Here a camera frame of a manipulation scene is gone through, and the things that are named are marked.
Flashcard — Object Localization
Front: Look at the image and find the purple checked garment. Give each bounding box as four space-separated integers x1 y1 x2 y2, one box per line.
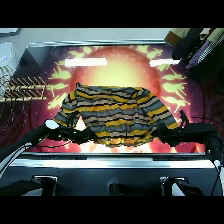
185 33 224 70

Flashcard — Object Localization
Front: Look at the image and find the silver frame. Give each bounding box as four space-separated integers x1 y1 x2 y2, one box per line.
0 152 224 197

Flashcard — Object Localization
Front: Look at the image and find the black garment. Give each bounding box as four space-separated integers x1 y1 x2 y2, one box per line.
171 28 209 61

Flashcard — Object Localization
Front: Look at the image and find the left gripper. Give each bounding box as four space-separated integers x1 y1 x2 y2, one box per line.
70 127 98 145

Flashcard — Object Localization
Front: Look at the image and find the yellow grey striped jacket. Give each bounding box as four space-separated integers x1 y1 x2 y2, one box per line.
53 82 181 148

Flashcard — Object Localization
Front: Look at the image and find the green garment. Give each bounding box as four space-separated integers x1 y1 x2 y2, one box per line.
206 27 224 44

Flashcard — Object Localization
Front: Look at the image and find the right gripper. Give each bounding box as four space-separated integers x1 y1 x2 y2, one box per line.
152 122 175 146

